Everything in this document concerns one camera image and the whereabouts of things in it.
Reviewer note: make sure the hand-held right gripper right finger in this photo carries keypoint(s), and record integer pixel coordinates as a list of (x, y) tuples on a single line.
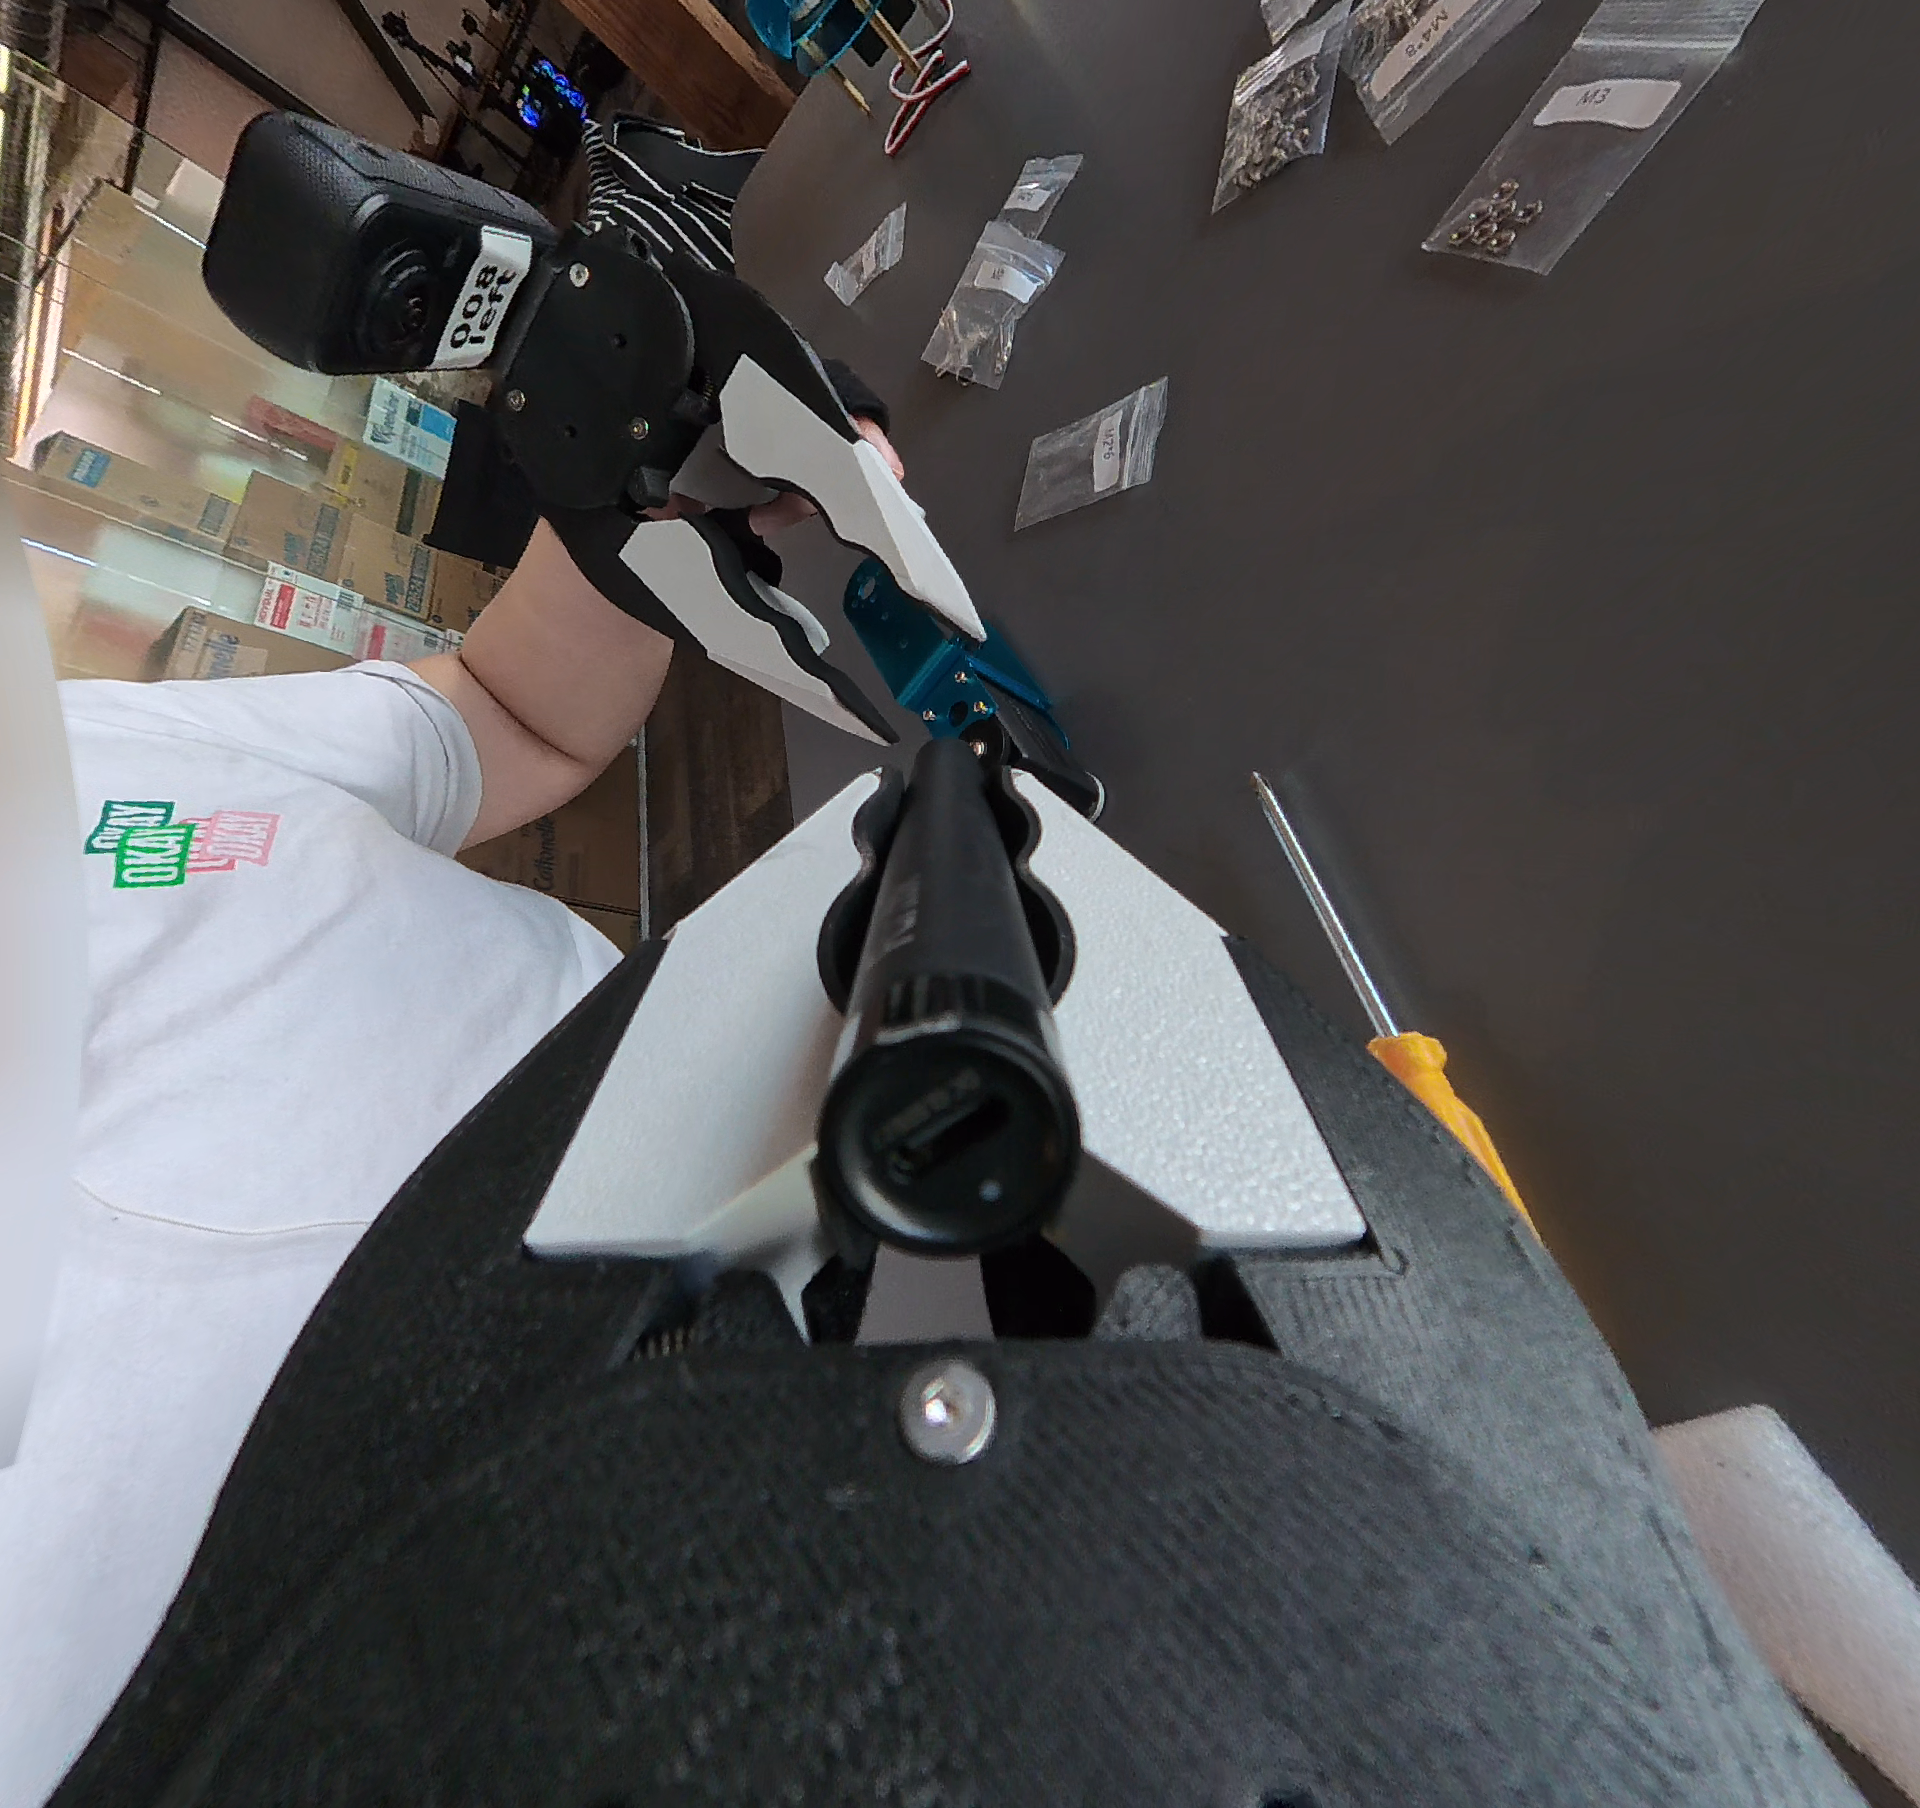
[(1200, 1088)]

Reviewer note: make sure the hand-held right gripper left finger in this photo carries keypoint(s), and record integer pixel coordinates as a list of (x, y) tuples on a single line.
[(705, 1088)]

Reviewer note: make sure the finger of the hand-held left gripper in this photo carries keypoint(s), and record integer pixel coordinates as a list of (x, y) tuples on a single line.
[(811, 444), (721, 608)]

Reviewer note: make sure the blue bracket with black servo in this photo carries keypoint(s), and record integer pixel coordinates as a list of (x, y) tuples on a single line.
[(938, 669)]

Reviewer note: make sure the black electric screwdriver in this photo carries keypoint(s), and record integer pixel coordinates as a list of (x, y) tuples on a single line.
[(946, 969)]

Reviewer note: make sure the person's left forearm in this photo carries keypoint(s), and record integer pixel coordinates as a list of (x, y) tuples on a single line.
[(539, 698)]

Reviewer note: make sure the dark grey desk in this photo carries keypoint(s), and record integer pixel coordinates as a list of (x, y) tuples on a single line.
[(1501, 563)]

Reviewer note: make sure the black and white striped cloth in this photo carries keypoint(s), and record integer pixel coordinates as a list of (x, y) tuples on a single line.
[(661, 195)]

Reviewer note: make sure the small clear zip bag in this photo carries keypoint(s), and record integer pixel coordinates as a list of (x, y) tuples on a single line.
[(867, 257), (1037, 195)]

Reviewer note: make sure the small zip bag of screws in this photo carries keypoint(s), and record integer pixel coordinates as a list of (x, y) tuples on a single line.
[(990, 301)]

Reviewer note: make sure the brown cardboard box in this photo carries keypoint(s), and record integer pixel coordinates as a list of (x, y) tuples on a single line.
[(585, 848)]

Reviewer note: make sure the black device with blue lights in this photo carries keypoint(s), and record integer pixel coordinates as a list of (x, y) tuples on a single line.
[(549, 94)]

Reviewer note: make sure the flat clear zip bag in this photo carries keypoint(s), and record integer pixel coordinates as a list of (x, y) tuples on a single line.
[(1087, 459)]

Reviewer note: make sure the stack of cardboard boxes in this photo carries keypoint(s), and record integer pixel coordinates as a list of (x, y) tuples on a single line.
[(270, 534)]

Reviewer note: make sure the zip bag of silver screws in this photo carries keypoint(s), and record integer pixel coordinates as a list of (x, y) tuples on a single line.
[(1426, 32), (1276, 112)]

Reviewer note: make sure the zip bag of small nuts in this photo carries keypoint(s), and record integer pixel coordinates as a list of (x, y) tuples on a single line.
[(1532, 188)]

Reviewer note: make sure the corrugated metal duct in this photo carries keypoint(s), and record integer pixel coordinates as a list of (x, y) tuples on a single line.
[(30, 112)]

